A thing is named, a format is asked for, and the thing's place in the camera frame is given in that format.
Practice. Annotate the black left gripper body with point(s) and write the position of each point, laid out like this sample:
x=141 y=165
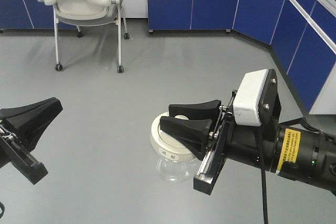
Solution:
x=13 y=151

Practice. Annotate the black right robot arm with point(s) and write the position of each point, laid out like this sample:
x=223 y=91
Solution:
x=301 y=153

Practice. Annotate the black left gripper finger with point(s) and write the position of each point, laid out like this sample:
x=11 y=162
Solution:
x=29 y=122

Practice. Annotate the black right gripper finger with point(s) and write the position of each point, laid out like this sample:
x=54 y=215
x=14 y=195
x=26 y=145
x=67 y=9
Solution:
x=199 y=111
x=193 y=134

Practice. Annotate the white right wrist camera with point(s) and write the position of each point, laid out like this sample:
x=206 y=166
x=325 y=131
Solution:
x=246 y=101

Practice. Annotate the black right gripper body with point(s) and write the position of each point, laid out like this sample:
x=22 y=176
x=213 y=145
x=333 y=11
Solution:
x=250 y=145

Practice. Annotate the blue lab cabinet left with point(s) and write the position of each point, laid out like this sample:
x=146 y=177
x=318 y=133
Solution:
x=25 y=14

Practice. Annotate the glass jar with cream lid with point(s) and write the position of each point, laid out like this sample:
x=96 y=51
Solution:
x=176 y=163

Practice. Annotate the blue lab cabinet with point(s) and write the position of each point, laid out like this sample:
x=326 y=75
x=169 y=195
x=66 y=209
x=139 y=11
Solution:
x=191 y=15
x=302 y=35
x=25 y=14

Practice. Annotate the blue lab cabinet centre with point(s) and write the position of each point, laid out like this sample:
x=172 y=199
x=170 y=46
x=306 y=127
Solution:
x=191 y=15

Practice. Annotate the blue lab cabinet right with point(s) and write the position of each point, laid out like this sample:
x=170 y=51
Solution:
x=302 y=35

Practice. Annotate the white mesh office chair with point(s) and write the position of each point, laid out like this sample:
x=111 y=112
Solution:
x=89 y=13

